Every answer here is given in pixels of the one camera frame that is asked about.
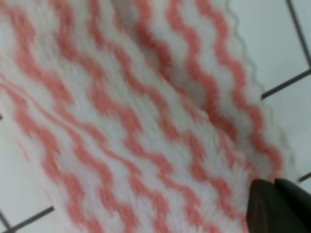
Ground pink wavy striped towel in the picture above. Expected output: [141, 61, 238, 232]
[0, 0, 298, 233]

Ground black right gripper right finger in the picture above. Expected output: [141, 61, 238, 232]
[275, 179, 311, 232]

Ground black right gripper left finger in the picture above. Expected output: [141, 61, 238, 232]
[246, 180, 299, 233]

